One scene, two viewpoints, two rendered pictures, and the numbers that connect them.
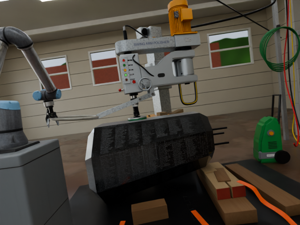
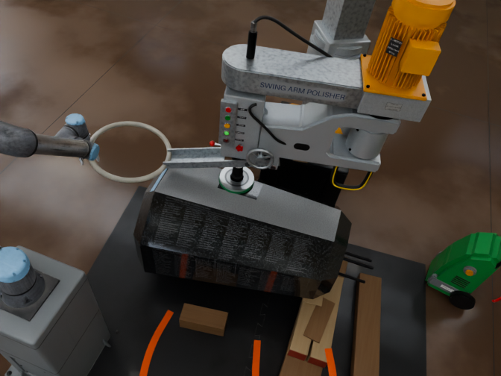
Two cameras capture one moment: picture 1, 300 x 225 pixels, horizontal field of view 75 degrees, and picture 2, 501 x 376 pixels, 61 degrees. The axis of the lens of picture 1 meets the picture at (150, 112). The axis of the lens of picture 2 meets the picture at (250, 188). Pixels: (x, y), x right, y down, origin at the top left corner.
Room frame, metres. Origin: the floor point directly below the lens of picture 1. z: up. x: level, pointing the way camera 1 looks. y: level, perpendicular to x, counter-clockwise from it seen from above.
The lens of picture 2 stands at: (0.54, -0.27, 2.81)
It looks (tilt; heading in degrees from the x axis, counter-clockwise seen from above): 50 degrees down; 11
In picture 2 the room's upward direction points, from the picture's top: 9 degrees clockwise
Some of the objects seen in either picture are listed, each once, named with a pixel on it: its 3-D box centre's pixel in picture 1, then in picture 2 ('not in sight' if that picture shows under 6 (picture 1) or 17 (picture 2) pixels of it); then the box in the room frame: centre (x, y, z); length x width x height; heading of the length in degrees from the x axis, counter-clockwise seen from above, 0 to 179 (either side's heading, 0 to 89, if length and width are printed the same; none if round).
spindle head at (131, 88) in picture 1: (138, 75); (258, 121); (2.24, 0.08, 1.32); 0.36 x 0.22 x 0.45; 101
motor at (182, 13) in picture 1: (180, 19); (408, 40); (2.34, -0.49, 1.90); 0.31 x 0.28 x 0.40; 11
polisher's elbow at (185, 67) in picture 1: (185, 68); (367, 134); (2.35, -0.49, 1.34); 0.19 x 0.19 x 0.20
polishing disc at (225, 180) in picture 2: (136, 117); (236, 177); (2.22, 0.16, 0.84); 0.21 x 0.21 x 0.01
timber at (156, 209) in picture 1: (149, 211); (203, 319); (1.62, 0.12, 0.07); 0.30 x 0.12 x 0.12; 97
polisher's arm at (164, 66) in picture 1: (164, 73); (315, 133); (2.29, -0.23, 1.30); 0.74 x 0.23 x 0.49; 101
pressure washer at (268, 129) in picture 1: (267, 128); (477, 254); (2.56, -1.52, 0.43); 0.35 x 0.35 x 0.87; 78
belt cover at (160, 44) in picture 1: (157, 47); (320, 82); (2.29, -0.19, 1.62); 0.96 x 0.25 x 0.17; 101
